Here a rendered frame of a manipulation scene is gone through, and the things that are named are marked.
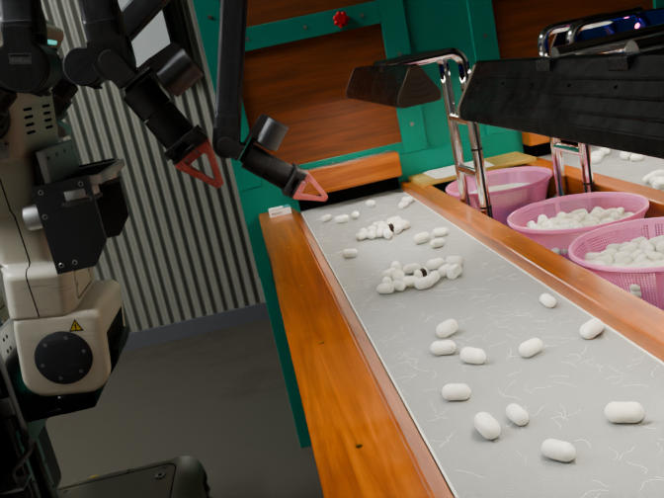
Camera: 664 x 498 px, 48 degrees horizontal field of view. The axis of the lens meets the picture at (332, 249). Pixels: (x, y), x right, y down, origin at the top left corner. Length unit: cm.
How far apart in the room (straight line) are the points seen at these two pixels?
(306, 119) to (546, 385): 138
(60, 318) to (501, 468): 92
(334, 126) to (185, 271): 165
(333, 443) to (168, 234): 282
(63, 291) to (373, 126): 108
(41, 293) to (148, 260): 219
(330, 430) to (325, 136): 140
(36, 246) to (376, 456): 88
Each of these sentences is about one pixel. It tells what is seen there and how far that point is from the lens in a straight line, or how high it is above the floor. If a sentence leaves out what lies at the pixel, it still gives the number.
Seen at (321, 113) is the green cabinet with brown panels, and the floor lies 100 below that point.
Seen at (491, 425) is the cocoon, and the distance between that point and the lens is 82.
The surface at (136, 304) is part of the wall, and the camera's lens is 370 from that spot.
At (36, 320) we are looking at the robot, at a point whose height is 81.
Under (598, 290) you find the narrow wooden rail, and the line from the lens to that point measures 113.
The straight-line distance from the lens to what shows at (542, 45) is 186.
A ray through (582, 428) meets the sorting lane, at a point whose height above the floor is 74.
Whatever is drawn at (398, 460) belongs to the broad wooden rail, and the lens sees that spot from 78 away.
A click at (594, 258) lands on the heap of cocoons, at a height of 74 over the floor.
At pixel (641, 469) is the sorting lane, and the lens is 78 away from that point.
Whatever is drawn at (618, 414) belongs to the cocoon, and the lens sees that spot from 84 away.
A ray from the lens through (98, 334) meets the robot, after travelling 146.
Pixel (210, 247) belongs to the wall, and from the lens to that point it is 359.
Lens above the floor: 116
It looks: 14 degrees down
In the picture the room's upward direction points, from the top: 12 degrees counter-clockwise
